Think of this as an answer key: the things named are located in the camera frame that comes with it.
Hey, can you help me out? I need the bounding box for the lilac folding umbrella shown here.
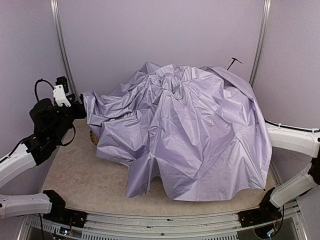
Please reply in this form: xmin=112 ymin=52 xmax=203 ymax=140
xmin=83 ymin=62 xmax=272 ymax=202

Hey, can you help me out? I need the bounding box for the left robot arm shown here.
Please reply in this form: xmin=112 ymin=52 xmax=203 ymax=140
xmin=0 ymin=98 xmax=86 ymax=219

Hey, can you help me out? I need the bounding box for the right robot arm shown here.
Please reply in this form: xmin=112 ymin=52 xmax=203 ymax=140
xmin=260 ymin=120 xmax=320 ymax=209

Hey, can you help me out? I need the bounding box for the woven bamboo tray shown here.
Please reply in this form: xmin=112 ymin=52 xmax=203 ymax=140
xmin=89 ymin=130 xmax=99 ymax=146

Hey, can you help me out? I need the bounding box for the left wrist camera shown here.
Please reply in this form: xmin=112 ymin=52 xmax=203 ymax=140
xmin=53 ymin=76 xmax=71 ymax=108

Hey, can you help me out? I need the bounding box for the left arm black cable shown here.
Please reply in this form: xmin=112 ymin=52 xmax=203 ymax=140
xmin=34 ymin=78 xmax=55 ymax=102

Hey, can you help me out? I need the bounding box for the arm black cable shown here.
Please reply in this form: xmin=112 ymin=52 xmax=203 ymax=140
xmin=34 ymin=78 xmax=55 ymax=102
xmin=264 ymin=121 xmax=320 ymax=133

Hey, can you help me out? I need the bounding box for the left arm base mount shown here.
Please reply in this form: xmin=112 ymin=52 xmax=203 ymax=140
xmin=43 ymin=208 xmax=88 ymax=228

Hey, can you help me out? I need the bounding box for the left aluminium corner post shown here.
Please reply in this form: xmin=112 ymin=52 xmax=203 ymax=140
xmin=50 ymin=0 xmax=82 ymax=103

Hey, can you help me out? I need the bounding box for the aluminium corner post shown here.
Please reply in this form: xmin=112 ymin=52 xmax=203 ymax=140
xmin=50 ymin=0 xmax=82 ymax=103
xmin=249 ymin=0 xmax=272 ymax=88

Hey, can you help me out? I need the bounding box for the aluminium front rail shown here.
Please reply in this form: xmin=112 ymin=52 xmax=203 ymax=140
xmin=17 ymin=197 xmax=308 ymax=240

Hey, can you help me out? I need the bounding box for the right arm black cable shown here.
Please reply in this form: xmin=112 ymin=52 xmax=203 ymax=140
xmin=264 ymin=121 xmax=320 ymax=133

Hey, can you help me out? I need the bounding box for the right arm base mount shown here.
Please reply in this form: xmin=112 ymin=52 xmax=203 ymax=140
xmin=238 ymin=205 xmax=283 ymax=228

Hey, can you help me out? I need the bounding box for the right aluminium corner post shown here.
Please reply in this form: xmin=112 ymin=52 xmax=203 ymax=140
xmin=249 ymin=0 xmax=272 ymax=88

